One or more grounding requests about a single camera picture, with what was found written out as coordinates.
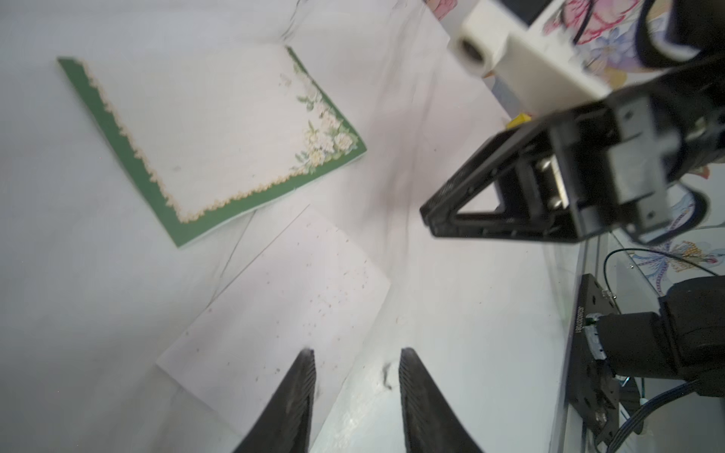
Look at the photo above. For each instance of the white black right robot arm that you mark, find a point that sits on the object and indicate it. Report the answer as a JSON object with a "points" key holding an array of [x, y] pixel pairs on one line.
{"points": [[685, 340]]}

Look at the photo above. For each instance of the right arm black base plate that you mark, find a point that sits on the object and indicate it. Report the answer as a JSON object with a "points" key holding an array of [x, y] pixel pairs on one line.
{"points": [[603, 399]]}

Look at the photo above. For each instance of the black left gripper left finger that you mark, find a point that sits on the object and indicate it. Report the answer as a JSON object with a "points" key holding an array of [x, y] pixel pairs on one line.
{"points": [[285, 424]]}

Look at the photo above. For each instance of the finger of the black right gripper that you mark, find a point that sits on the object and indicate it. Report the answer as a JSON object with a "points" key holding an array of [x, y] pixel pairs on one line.
{"points": [[507, 189]]}

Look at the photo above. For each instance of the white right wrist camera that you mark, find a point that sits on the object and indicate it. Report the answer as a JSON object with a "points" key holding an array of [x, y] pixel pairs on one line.
{"points": [[544, 72]]}

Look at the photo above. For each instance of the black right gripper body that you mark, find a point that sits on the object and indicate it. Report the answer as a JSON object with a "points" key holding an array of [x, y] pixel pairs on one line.
{"points": [[619, 156]]}

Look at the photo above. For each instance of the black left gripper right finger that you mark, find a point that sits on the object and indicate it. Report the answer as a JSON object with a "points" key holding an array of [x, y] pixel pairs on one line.
{"points": [[429, 423]]}

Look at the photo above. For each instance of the green bordered letter paper underneath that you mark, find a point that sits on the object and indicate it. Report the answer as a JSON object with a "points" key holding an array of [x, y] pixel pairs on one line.
{"points": [[208, 137]]}

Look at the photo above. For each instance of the yellow toy block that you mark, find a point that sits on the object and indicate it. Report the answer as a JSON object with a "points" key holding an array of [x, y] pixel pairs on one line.
{"points": [[519, 120]]}

